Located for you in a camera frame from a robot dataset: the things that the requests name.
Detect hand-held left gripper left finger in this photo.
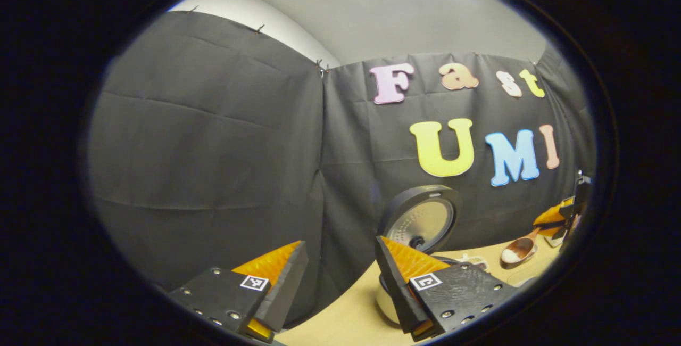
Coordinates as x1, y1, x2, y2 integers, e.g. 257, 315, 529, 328
168, 240, 309, 344

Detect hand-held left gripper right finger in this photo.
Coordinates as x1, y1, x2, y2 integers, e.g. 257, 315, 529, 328
375, 235, 520, 343

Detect dark grey rice cooker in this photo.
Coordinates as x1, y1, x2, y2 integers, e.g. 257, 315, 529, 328
376, 185, 462, 326

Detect white divided seasoning dish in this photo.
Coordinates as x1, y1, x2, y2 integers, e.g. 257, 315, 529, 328
456, 253, 490, 272

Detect black backdrop cloth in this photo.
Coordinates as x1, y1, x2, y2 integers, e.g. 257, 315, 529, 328
88, 11, 596, 331

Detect brown wooden spoon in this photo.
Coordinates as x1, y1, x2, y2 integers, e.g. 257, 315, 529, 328
500, 227, 544, 266

